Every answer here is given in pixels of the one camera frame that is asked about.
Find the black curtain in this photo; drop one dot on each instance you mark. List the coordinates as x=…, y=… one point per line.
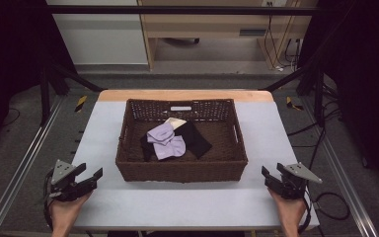
x=365, y=82
x=10, y=65

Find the black horizontal frame bar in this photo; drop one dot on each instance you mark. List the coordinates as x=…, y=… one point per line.
x=177, y=10

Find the yellow black floor tape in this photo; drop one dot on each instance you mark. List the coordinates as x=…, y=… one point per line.
x=81, y=103
x=291, y=103

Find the brown wicker basket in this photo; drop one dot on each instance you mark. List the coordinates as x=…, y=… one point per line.
x=184, y=169

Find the person's right hand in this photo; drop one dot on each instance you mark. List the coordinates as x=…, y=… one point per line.
x=289, y=209

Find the white table mat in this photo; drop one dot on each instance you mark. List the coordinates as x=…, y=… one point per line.
x=177, y=204

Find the light purple sock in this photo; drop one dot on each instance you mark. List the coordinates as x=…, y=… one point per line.
x=169, y=149
x=160, y=135

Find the person's left hand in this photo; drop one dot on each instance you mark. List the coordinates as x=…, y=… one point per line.
x=66, y=210

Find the black sock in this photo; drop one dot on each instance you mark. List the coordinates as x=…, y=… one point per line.
x=194, y=140
x=146, y=148

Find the aluminium floor rail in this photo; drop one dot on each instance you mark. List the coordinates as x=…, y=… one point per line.
x=345, y=184
x=19, y=177

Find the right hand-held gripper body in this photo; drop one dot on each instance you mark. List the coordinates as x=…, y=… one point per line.
x=292, y=184

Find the cream sock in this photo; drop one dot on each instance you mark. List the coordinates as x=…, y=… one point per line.
x=176, y=123

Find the black frame stand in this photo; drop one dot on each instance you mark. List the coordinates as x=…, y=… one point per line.
x=45, y=98
x=319, y=98

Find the white cabinet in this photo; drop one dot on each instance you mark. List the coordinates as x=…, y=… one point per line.
x=102, y=36

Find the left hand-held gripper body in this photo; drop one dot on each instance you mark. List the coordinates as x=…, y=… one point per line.
x=66, y=184

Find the light wooden desk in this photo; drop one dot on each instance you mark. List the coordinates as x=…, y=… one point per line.
x=210, y=29

